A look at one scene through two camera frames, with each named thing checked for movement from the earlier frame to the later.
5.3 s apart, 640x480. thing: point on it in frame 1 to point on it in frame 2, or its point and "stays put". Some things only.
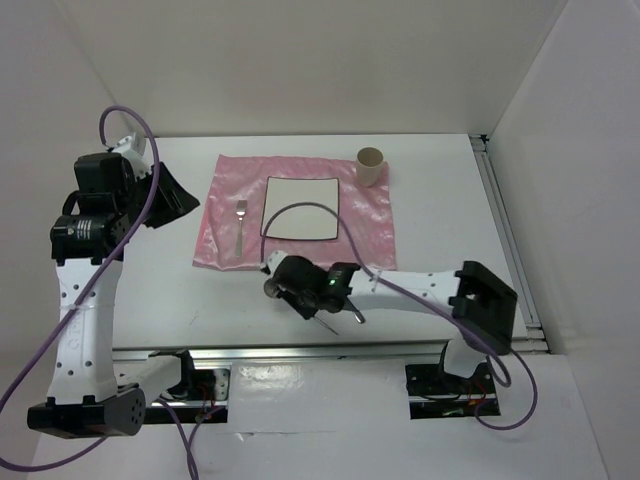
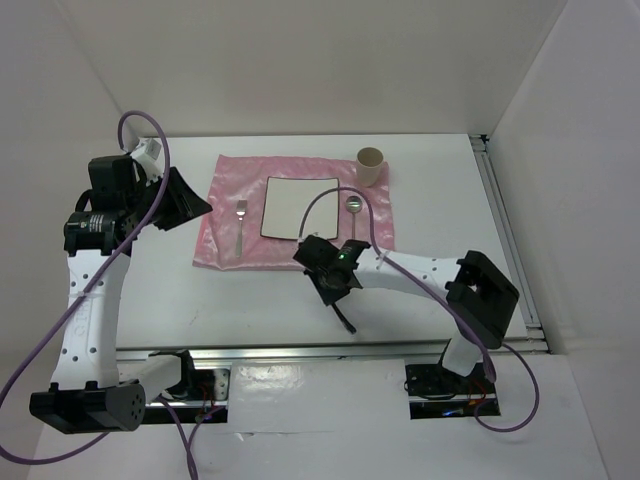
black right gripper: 307,310 to 329,296
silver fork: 241,207 stays put
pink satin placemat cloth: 231,231 stays put
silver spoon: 271,290 to 353,205
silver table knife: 360,317 to 344,319
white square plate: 302,222 stays put
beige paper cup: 369,160 stays put
